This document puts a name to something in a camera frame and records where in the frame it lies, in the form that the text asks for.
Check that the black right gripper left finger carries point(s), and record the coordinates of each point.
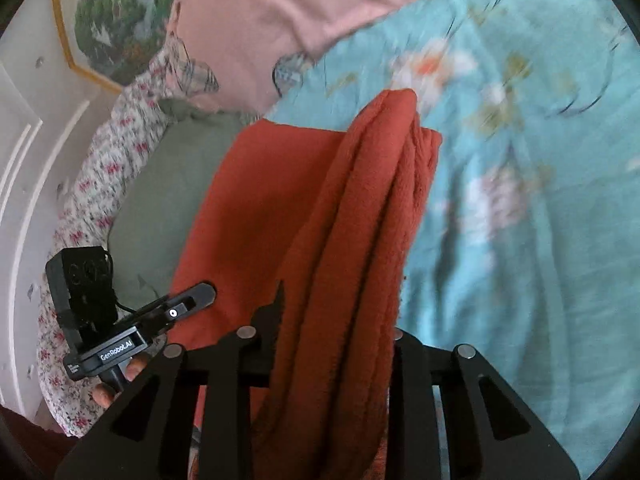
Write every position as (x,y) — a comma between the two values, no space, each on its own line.
(147,432)

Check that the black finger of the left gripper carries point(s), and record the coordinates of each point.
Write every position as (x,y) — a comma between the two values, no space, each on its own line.
(190,301)

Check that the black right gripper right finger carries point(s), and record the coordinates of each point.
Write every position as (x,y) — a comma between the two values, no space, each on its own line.
(453,416)

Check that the rust orange knitted garment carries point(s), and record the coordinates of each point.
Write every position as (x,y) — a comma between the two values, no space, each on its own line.
(324,220)

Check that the person's left hand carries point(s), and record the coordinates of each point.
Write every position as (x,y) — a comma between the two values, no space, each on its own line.
(104,395)

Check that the white floral fabric pillow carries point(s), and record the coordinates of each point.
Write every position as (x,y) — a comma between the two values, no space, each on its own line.
(119,150)

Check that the olive green pillow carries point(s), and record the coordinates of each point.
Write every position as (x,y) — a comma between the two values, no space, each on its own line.
(150,230)

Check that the teal floral bed sheet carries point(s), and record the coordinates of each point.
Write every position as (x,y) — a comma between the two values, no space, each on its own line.
(529,245)

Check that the framed landscape painting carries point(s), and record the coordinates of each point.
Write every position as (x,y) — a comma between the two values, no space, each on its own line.
(111,42)

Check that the pink plaid-heart duvet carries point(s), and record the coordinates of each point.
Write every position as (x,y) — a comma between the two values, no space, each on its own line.
(243,55)

